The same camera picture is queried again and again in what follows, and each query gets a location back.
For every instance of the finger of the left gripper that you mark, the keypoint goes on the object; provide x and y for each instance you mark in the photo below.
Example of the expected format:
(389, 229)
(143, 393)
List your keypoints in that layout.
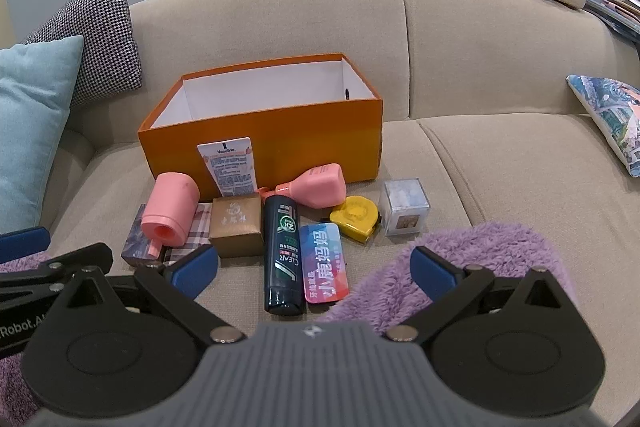
(24, 243)

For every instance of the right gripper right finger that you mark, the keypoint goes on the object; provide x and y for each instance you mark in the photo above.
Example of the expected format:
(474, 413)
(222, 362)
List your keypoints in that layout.
(512, 345)

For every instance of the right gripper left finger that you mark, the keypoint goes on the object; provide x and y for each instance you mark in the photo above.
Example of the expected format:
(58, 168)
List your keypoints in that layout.
(185, 355)

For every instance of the plaid pattern case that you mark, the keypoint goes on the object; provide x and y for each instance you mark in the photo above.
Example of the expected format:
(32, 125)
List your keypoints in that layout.
(197, 236)

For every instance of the pink cylindrical cup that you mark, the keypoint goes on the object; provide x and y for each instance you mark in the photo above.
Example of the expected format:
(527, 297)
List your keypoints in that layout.
(169, 211)

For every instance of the brown gold-printed box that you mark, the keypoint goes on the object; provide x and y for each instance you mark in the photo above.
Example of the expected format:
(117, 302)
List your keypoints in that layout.
(235, 226)

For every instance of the clear plastic cube box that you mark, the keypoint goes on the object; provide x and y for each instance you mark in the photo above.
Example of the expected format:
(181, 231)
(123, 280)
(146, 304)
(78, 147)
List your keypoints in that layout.
(403, 206)

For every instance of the blue pink snack packet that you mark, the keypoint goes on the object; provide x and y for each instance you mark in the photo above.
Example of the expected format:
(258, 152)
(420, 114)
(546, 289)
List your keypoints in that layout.
(323, 262)

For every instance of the yellow tape measure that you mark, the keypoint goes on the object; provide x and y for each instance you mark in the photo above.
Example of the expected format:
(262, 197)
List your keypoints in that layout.
(356, 218)

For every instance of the white Vaseline tube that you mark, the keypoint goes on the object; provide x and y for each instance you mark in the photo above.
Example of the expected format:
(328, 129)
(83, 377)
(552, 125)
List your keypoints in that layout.
(231, 165)

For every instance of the pink pump bottle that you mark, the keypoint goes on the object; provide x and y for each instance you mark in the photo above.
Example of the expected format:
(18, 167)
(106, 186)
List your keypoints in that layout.
(317, 188)

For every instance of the orange cardboard box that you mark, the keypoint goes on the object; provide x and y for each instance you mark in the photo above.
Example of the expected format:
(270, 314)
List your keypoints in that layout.
(299, 112)

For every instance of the purple sky-print box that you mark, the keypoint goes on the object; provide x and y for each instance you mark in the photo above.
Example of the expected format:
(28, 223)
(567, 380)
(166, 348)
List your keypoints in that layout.
(137, 248)

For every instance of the purple fluffy blanket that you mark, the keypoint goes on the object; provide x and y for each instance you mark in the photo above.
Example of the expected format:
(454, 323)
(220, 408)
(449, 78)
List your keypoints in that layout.
(333, 374)

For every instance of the light blue cushion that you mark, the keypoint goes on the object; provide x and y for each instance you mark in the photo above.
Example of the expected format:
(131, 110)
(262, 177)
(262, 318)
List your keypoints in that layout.
(37, 86)

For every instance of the houndstooth cushion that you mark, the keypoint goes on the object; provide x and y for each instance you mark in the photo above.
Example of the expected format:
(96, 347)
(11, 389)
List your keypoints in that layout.
(110, 63)

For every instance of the beige fabric sofa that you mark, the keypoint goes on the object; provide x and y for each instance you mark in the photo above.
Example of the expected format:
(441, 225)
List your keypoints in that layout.
(476, 106)

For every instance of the colourful printed cushion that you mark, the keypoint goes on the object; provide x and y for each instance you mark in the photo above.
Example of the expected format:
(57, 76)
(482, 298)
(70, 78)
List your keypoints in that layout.
(614, 107)

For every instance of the stack of magazines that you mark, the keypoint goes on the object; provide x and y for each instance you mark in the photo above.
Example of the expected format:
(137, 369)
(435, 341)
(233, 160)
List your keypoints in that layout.
(622, 16)

